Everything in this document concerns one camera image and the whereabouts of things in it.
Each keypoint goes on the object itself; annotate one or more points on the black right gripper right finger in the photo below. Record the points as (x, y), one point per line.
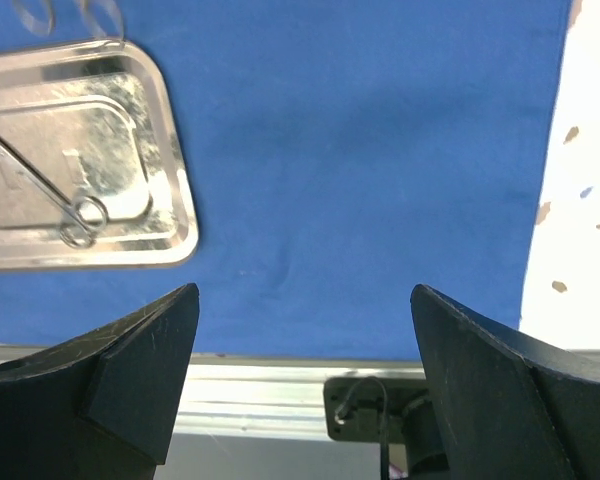
(508, 406)

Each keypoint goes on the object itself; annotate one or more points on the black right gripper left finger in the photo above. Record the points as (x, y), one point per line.
(102, 405)

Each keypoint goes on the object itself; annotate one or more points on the steel instrument tray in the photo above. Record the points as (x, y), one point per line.
(96, 120)

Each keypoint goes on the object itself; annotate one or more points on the blue cloth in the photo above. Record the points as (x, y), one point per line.
(340, 152)

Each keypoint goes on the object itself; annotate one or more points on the steel surgical scissors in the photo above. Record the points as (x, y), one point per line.
(97, 20)

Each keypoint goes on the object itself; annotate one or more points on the aluminium front rail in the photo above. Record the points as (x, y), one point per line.
(268, 397)

